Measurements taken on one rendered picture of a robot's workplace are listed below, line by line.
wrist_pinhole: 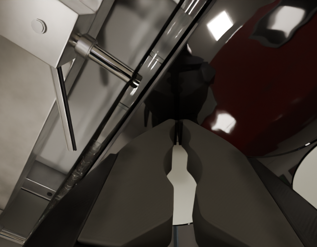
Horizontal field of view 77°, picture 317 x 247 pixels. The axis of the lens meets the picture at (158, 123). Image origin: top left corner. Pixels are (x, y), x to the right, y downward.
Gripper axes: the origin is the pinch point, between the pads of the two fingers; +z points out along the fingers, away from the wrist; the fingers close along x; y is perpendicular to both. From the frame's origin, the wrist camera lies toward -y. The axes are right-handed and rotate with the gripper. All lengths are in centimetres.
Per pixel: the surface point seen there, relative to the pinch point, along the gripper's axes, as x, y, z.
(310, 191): 11.2, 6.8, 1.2
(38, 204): -19.4, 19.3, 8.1
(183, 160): 0.7, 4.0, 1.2
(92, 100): -8.9, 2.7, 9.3
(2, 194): -18.2, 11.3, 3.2
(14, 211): -21.1, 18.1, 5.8
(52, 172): -15.9, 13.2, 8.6
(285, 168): 8.5, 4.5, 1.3
